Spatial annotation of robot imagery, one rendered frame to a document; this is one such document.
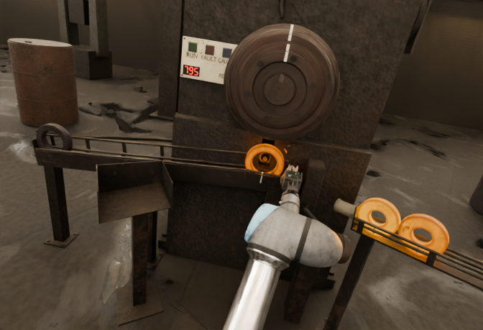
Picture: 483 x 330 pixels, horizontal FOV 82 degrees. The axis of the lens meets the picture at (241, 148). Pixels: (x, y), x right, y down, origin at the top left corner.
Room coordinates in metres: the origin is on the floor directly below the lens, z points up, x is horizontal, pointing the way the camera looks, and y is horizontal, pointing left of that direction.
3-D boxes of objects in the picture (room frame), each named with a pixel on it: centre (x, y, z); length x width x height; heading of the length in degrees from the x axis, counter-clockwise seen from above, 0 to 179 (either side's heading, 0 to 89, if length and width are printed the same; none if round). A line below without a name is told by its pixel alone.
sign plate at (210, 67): (1.32, 0.21, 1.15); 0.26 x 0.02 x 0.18; 85
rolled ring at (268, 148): (1.19, -0.12, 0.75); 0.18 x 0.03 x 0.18; 86
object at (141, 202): (0.94, 0.40, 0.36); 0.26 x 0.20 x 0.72; 120
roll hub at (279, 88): (1.08, -0.11, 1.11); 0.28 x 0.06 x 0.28; 85
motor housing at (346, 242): (1.02, -0.43, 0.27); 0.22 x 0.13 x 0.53; 85
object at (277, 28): (1.18, -0.12, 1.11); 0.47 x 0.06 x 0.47; 85
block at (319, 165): (1.17, -0.35, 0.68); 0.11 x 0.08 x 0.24; 175
